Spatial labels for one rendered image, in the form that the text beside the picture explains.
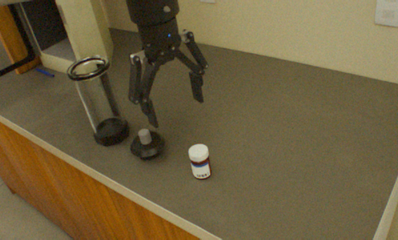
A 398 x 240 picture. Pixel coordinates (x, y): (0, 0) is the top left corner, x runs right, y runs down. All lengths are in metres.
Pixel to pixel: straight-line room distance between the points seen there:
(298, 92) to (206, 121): 0.29
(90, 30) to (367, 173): 0.99
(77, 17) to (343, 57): 0.89
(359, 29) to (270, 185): 0.57
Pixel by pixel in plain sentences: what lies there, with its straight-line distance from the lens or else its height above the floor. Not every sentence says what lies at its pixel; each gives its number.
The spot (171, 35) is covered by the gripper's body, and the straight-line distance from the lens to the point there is 0.67.
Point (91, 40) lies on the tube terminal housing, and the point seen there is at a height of 1.08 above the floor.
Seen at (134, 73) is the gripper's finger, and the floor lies 1.23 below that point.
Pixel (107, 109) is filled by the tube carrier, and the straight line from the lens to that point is 0.95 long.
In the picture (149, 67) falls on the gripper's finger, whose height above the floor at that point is 1.22.
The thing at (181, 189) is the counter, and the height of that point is 0.94.
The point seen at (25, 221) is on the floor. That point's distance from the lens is 2.37.
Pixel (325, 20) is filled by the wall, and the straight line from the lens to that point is 1.18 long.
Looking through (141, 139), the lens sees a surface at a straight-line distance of 0.91.
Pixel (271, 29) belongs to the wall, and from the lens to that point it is 1.28.
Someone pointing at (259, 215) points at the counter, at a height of 0.94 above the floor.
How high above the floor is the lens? 1.54
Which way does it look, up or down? 36 degrees down
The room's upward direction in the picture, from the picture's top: 10 degrees counter-clockwise
